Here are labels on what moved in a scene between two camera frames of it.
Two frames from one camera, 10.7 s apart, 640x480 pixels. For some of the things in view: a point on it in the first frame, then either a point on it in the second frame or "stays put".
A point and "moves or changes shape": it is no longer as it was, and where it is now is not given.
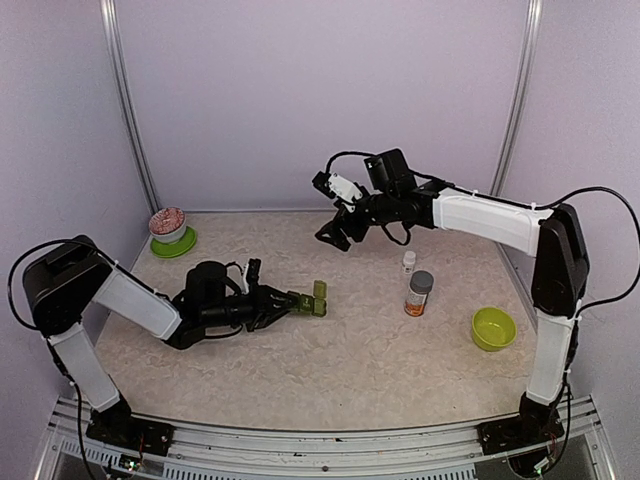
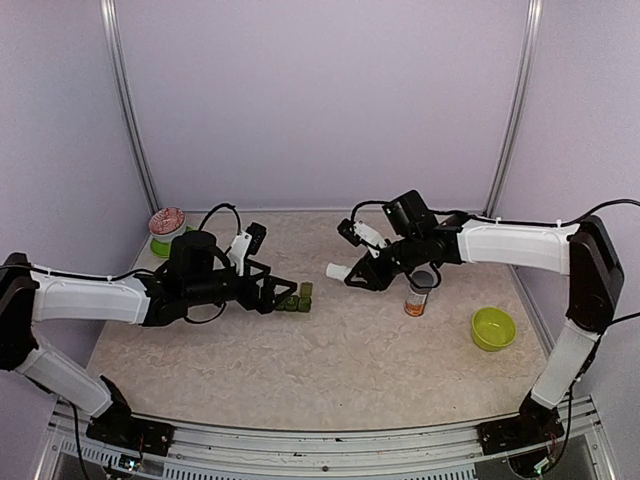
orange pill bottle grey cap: (421, 282) stays put
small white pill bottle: (409, 260) moves or changes shape
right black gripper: (340, 236) → (377, 279)
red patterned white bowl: (167, 225) stays put
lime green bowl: (493, 328) stays put
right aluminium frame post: (532, 32) stays put
